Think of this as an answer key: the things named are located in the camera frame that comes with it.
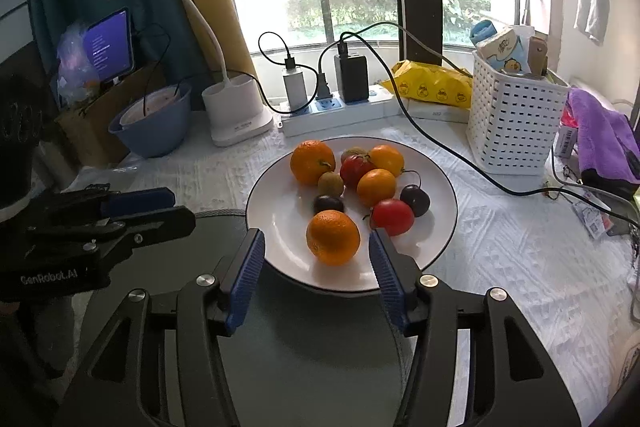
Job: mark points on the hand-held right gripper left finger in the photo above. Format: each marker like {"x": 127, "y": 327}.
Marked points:
{"x": 245, "y": 279}

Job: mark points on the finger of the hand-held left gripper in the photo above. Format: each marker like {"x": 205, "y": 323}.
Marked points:
{"x": 135, "y": 199}
{"x": 160, "y": 224}

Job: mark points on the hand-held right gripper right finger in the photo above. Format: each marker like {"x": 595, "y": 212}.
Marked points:
{"x": 387, "y": 279}

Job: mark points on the white plate with dark rim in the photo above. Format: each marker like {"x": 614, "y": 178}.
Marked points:
{"x": 427, "y": 247}

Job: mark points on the red tomato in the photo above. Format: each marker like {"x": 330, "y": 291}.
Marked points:
{"x": 392, "y": 217}
{"x": 356, "y": 169}

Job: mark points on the dark plum with stem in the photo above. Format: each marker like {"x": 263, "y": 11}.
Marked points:
{"x": 415, "y": 200}

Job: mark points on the yellowish orange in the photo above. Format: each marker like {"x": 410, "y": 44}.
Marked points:
{"x": 387, "y": 159}

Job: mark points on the large orange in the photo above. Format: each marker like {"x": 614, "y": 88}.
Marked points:
{"x": 312, "y": 162}

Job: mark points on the blue bowl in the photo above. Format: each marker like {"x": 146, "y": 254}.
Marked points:
{"x": 150, "y": 132}

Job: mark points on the cardboard box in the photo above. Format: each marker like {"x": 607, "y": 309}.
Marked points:
{"x": 95, "y": 132}

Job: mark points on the grey round mat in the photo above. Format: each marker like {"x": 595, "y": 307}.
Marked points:
{"x": 310, "y": 347}

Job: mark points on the white desk lamp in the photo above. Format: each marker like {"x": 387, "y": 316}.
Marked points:
{"x": 235, "y": 112}

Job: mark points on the clear plastic bag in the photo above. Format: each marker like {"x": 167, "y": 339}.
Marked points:
{"x": 75, "y": 62}

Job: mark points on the tablet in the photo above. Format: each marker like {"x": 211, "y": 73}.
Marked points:
{"x": 110, "y": 44}

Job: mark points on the white flat box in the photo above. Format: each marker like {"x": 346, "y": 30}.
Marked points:
{"x": 435, "y": 113}

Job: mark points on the white power strip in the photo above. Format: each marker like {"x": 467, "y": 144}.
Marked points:
{"x": 345, "y": 108}

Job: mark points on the white charger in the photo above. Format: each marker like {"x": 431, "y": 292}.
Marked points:
{"x": 295, "y": 89}

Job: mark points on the black power plug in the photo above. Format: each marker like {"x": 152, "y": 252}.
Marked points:
{"x": 324, "y": 94}

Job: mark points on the yellow curtain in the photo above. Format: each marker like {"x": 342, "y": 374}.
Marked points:
{"x": 220, "y": 22}

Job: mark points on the yellow printed bag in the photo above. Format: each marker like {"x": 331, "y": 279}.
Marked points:
{"x": 430, "y": 87}

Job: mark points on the white perforated basket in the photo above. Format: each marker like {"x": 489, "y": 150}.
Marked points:
{"x": 515, "y": 122}

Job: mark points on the black charger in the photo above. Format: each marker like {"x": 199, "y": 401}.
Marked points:
{"x": 352, "y": 79}

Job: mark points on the white label tag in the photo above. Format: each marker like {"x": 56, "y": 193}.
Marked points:
{"x": 592, "y": 217}

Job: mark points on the white labelled box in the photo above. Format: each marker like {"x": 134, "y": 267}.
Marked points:
{"x": 565, "y": 139}

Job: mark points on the tissue packet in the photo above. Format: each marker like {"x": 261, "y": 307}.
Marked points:
{"x": 505, "y": 52}

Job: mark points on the purple cloth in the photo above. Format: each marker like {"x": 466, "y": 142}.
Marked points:
{"x": 600, "y": 132}

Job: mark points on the blue rolled item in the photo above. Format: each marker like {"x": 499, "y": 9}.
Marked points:
{"x": 482, "y": 31}

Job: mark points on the brown paper tag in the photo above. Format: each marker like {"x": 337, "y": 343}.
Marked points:
{"x": 537, "y": 54}

